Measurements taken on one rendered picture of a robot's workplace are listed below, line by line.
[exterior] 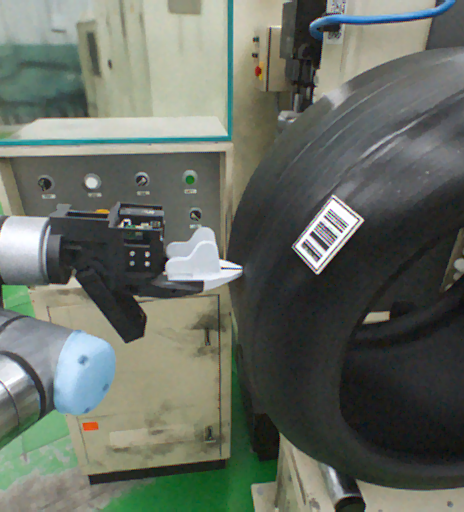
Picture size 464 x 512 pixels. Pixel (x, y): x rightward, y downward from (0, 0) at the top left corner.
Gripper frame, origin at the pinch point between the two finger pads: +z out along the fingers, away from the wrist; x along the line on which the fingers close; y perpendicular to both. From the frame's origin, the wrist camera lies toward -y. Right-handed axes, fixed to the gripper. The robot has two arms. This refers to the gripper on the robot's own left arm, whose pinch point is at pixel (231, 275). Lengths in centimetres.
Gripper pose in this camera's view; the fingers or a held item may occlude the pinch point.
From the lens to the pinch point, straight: 47.1
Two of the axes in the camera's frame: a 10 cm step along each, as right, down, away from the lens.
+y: 1.2, -8.7, -4.7
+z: 9.9, 0.5, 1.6
